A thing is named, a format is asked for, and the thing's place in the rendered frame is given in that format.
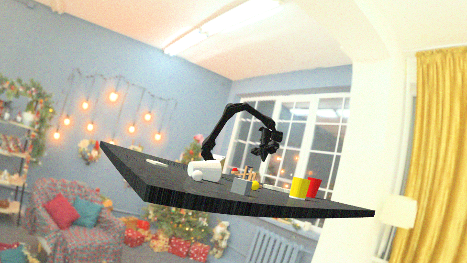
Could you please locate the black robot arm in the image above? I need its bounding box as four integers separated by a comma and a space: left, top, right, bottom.
201, 102, 283, 161

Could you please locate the red plastic cup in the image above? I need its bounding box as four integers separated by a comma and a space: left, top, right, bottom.
306, 177, 322, 198

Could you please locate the yellow ball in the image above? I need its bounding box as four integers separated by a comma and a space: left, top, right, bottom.
251, 181, 259, 190

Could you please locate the white ball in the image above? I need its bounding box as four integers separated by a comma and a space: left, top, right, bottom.
192, 170, 203, 181

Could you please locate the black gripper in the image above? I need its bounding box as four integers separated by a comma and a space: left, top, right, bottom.
251, 136, 279, 162

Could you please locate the yellow cup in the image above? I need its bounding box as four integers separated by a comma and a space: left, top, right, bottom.
289, 177, 310, 200

